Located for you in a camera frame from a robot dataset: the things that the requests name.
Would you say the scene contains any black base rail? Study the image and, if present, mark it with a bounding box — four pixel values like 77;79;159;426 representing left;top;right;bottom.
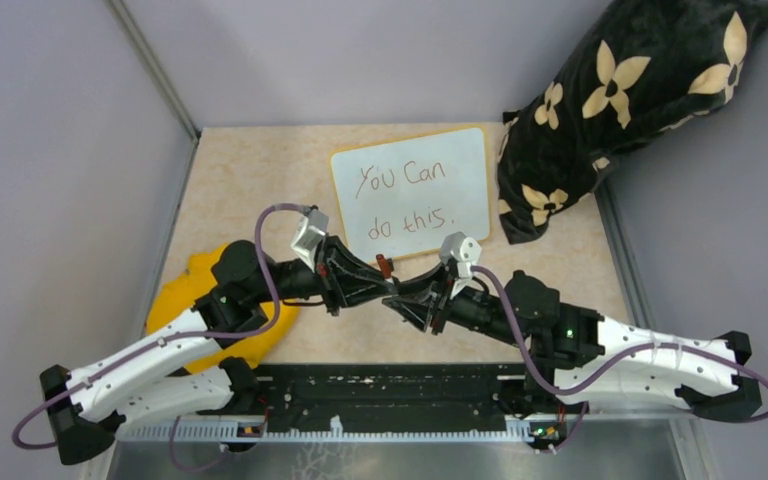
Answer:
118;360;591;452

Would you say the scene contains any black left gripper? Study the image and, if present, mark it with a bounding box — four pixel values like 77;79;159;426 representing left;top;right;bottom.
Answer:
253;231;400;316

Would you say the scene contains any yellow-framed whiteboard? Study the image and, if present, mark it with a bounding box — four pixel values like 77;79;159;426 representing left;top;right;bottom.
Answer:
329;126;491;263

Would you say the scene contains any black floral pillow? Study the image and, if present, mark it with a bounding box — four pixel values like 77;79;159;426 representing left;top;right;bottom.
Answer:
496;1;768;245

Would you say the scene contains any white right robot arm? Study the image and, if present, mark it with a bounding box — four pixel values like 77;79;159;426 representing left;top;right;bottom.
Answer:
383;266;763;423

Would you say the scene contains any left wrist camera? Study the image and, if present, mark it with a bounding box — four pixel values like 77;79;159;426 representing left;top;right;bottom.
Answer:
290;206;329;270

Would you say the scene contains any yellow folded cloth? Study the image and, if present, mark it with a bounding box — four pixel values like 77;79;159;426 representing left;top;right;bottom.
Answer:
145;240;300;376

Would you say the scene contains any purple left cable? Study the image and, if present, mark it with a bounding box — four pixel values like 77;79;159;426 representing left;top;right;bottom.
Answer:
11;203;312;473

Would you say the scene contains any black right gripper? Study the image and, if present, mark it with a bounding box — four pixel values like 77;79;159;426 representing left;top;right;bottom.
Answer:
383;260;528;348

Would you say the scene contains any red marker cap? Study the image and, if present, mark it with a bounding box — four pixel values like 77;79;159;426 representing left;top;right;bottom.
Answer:
375;254;394;283

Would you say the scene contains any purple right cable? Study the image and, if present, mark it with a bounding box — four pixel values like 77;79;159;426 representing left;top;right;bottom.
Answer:
470;264;768;454

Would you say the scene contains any purple cable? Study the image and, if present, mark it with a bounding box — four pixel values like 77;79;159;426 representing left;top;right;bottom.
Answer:
470;264;768;454
11;203;312;473

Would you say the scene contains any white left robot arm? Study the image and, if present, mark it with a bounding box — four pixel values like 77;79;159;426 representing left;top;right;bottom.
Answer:
40;236;396;466

